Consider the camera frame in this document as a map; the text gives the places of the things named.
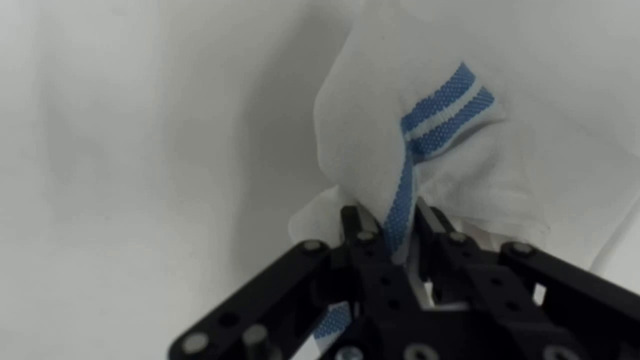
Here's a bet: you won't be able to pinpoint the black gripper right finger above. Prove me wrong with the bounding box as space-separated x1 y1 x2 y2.
408 198 640 360

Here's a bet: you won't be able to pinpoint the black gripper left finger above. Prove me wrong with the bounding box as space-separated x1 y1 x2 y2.
166 201 425 360

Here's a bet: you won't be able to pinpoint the white tea towel blue stripes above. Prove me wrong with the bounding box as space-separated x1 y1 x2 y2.
286 0 640 360

